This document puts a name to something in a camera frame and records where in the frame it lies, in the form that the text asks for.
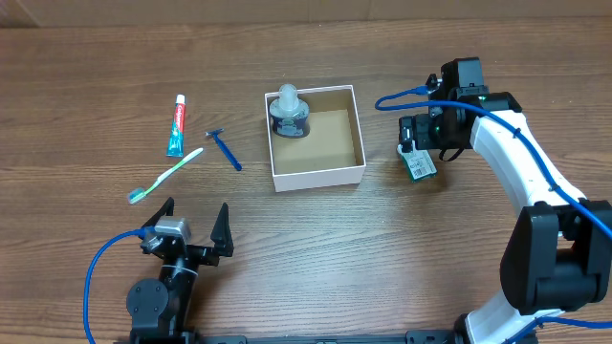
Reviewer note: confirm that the red green toothpaste tube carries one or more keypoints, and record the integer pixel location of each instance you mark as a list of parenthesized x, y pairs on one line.
[(175, 147)]

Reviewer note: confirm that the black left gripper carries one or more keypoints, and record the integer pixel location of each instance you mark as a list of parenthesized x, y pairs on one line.
[(192, 252)]

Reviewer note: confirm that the green white soap bar pack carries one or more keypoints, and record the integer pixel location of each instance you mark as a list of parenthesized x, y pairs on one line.
[(418, 164)]

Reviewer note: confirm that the blue disposable razor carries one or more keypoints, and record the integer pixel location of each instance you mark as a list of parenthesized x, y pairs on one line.
[(223, 147)]

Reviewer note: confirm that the blue foaming soap dispenser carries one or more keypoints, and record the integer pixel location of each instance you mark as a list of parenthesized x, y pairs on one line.
[(290, 114)]

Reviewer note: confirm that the green white toothbrush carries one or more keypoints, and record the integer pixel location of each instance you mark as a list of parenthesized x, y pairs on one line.
[(139, 194)]

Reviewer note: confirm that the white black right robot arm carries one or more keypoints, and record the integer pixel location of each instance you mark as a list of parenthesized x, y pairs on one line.
[(558, 258)]

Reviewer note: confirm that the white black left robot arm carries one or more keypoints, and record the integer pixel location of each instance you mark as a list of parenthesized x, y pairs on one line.
[(159, 306)]

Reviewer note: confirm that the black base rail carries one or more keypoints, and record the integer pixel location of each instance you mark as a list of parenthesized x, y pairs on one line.
[(410, 337)]

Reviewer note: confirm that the white cardboard box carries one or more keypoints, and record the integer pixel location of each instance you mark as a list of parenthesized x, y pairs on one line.
[(331, 154)]

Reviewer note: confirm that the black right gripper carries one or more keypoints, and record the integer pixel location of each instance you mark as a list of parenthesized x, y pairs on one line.
[(406, 135)]

